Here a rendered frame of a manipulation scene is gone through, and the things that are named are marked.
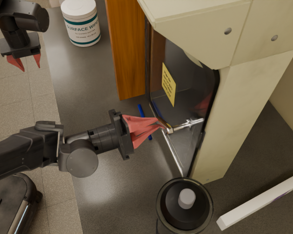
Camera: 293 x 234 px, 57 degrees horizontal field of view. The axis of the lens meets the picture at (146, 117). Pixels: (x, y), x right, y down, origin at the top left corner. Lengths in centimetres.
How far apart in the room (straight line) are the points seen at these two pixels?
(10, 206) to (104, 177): 93
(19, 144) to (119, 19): 40
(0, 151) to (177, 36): 33
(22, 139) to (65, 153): 8
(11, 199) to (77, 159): 119
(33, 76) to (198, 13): 227
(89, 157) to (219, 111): 24
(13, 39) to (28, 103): 155
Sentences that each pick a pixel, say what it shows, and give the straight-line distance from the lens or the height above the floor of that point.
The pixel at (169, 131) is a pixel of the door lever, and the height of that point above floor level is 121.
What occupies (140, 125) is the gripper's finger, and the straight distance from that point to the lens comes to 58.
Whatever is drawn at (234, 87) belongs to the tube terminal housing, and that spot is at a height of 136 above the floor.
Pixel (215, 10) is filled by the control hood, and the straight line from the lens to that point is 31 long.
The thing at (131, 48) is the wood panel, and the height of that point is 116.
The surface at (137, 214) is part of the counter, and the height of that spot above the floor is 94.
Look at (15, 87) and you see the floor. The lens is 248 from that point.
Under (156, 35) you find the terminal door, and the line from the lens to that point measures 63.
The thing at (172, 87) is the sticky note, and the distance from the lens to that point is 60.
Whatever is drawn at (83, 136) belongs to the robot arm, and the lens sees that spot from 58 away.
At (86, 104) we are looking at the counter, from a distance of 95.
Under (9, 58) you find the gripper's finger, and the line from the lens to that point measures 84.
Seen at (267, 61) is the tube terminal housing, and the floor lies 140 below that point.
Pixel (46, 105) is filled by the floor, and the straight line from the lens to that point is 226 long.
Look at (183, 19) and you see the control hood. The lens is 30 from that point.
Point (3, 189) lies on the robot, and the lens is 172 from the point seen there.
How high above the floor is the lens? 167
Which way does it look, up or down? 55 degrees down
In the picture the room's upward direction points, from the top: straight up
